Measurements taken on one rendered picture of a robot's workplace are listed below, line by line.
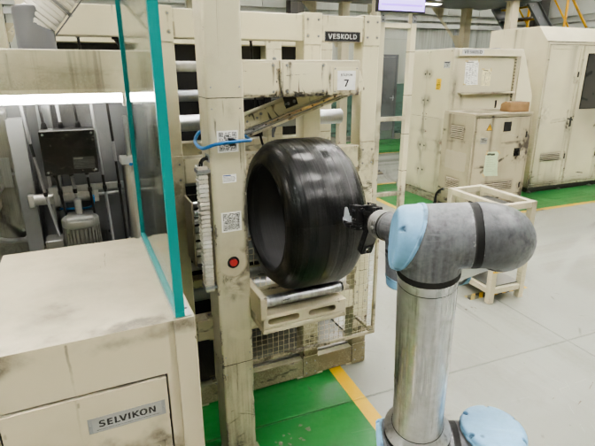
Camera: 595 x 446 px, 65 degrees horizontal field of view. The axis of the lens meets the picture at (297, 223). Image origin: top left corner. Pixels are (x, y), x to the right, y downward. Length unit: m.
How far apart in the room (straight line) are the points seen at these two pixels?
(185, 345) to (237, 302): 0.84
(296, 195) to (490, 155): 4.75
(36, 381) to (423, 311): 0.72
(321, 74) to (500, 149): 4.45
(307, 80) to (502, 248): 1.38
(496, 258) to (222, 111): 1.08
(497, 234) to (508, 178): 5.69
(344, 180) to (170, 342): 0.92
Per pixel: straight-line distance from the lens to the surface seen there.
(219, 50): 1.64
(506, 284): 4.10
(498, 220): 0.83
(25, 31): 1.87
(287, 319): 1.88
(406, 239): 0.80
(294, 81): 2.02
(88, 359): 1.01
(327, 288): 1.90
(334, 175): 1.68
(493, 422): 1.27
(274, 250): 2.12
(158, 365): 1.04
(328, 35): 2.44
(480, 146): 6.08
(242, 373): 2.02
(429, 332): 0.92
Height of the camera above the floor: 1.74
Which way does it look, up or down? 18 degrees down
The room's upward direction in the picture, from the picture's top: straight up
